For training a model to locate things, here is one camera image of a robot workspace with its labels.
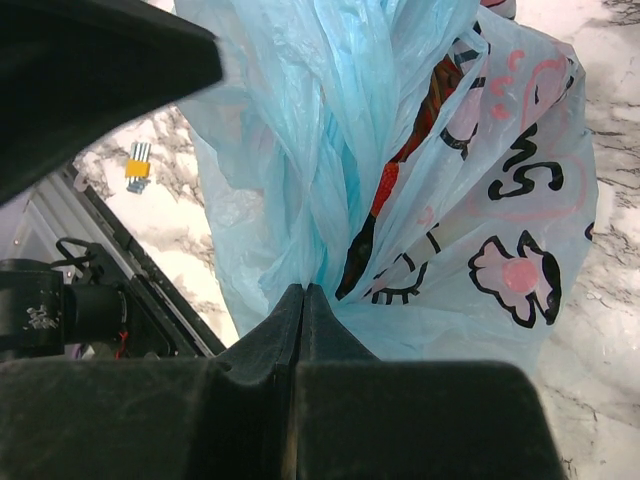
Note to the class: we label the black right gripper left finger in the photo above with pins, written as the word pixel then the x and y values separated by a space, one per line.
pixel 226 417

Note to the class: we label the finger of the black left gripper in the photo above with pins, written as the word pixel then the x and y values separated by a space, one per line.
pixel 72 71

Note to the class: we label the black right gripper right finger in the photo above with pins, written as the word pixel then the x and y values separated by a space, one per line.
pixel 358 417

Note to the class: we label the light blue plastic bag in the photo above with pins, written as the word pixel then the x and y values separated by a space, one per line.
pixel 426 163

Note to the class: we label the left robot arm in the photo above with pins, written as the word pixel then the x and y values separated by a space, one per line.
pixel 48 308

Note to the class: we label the yellow hex key set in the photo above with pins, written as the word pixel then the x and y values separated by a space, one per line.
pixel 137 168

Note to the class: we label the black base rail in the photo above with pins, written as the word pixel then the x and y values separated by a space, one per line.
pixel 161 322

